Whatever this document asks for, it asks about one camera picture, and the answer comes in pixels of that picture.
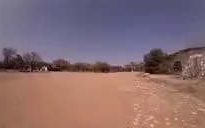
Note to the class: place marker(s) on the row of trees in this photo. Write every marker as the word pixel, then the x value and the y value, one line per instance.
pixel 56 64

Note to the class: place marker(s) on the red dirt road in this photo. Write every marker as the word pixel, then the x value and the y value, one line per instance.
pixel 66 100

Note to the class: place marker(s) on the dark green tree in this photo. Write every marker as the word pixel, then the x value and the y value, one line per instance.
pixel 155 60

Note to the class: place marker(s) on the small white structure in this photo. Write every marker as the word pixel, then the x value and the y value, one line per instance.
pixel 43 68

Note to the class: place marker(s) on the stony dirt verge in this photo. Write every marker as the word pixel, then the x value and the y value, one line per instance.
pixel 176 103

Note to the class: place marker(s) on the bare pale bush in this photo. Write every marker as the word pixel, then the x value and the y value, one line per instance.
pixel 194 67

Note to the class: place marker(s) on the pale building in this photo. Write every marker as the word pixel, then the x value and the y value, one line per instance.
pixel 196 58

